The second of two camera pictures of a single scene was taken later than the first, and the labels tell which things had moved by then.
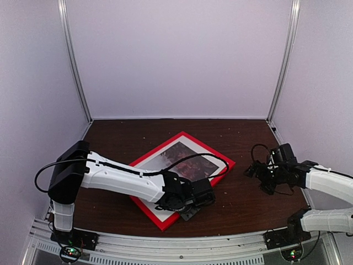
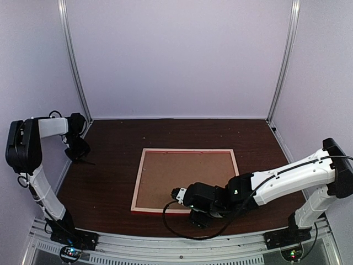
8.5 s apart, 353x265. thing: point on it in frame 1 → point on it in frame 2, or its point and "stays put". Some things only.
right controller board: [293, 254] stays put
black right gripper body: [269, 179] → [197, 220]
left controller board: [69, 253] stays put
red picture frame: [161, 218] → [170, 211]
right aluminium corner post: [295, 12] stays put
